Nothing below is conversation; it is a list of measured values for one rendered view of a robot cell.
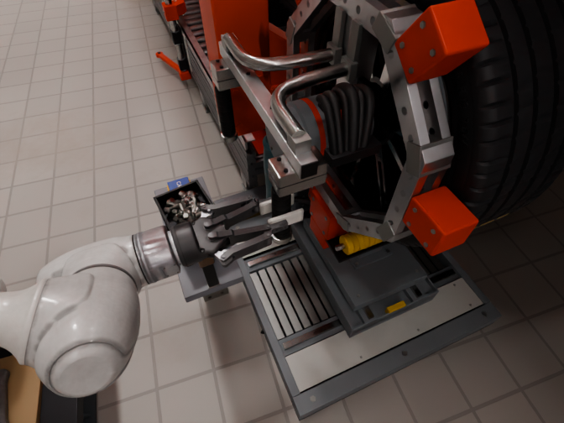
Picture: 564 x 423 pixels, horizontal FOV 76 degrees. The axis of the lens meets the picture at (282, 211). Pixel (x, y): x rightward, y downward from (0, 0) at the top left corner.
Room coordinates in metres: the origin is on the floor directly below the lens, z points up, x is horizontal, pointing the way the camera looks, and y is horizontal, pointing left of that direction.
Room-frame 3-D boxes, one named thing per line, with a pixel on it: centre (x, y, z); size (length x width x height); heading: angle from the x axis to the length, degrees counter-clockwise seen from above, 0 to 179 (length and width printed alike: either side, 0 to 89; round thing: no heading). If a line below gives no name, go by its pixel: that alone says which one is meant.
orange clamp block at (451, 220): (0.39, -0.28, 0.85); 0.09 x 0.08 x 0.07; 23
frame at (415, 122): (0.67, -0.15, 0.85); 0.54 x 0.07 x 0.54; 23
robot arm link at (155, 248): (0.33, 0.21, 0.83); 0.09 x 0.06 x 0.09; 24
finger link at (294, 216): (0.40, -0.01, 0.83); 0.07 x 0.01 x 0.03; 113
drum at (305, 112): (0.64, -0.08, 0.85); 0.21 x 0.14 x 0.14; 113
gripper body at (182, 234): (0.36, 0.14, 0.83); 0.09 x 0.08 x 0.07; 114
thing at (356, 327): (0.74, -0.30, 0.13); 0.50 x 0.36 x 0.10; 23
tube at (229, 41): (0.71, 0.01, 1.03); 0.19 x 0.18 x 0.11; 113
